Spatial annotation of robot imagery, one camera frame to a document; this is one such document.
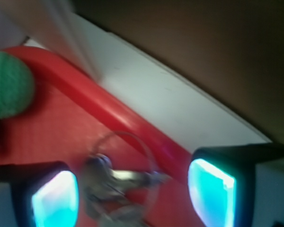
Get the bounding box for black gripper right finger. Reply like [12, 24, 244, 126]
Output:
[188, 143, 284, 227]

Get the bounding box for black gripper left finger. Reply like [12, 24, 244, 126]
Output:
[0, 161, 79, 227]

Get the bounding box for silver keys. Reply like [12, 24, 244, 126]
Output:
[79, 131, 171, 227]

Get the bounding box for red plastic tray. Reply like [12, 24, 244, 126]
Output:
[0, 46, 202, 227]

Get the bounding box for green textured ball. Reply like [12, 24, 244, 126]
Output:
[0, 52, 35, 119]

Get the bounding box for brown cardboard panel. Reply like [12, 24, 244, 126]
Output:
[73, 0, 284, 143]

